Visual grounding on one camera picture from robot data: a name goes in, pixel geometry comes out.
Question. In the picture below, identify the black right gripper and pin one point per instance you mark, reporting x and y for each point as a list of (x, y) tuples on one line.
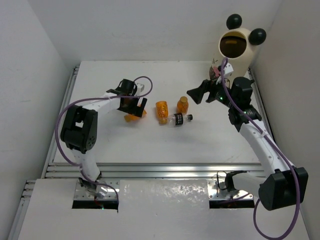
[(207, 85)]

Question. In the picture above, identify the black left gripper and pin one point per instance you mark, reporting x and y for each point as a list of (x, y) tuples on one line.
[(132, 107)]

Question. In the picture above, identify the orange juice bottle plain label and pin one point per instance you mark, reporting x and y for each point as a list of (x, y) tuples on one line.
[(131, 118)]

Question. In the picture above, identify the orange fruit label bottle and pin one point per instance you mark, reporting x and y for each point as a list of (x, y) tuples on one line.
[(162, 113)]

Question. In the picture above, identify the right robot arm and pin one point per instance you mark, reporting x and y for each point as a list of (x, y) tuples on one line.
[(284, 185)]

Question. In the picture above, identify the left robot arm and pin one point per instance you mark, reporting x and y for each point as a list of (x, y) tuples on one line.
[(77, 127)]

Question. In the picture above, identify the cream panda bin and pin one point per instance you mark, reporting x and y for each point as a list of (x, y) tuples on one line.
[(239, 45)]

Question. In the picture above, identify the orange bottle with gold cap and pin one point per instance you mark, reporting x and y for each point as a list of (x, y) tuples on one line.
[(182, 105)]

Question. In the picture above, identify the clear bottle black label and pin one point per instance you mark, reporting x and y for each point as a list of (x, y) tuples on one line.
[(179, 119)]

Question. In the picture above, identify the white foam block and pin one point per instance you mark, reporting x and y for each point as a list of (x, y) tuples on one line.
[(165, 195)]

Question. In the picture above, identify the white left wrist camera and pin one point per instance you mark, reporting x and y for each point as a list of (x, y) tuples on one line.
[(140, 87)]

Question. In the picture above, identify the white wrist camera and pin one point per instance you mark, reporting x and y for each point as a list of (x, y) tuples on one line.
[(140, 87), (227, 71)]

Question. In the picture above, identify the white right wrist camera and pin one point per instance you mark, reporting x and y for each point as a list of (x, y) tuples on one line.
[(227, 71)]

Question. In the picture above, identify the right aluminium side rail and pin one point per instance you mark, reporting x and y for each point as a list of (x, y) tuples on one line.
[(260, 103)]

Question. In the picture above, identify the aluminium table rail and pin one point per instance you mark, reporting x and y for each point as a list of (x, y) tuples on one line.
[(175, 170)]

